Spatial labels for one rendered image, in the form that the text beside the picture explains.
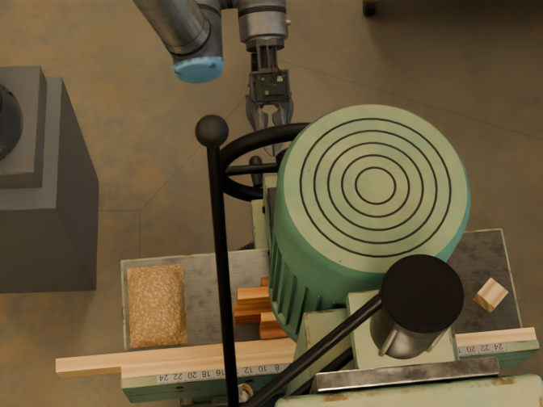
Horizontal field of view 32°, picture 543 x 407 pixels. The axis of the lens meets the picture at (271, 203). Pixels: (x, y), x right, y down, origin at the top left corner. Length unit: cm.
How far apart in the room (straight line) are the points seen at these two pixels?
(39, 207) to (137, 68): 85
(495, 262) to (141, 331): 55
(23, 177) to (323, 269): 113
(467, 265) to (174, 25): 61
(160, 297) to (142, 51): 137
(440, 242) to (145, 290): 67
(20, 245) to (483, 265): 104
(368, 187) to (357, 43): 188
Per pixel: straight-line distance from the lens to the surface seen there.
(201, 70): 167
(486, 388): 78
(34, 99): 191
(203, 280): 143
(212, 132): 96
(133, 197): 247
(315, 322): 88
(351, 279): 81
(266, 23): 172
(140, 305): 140
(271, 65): 169
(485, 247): 150
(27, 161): 185
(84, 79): 265
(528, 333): 142
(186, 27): 159
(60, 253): 214
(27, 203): 190
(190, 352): 136
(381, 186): 84
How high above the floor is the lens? 226
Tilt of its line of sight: 68 degrees down
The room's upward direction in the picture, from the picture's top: 4 degrees clockwise
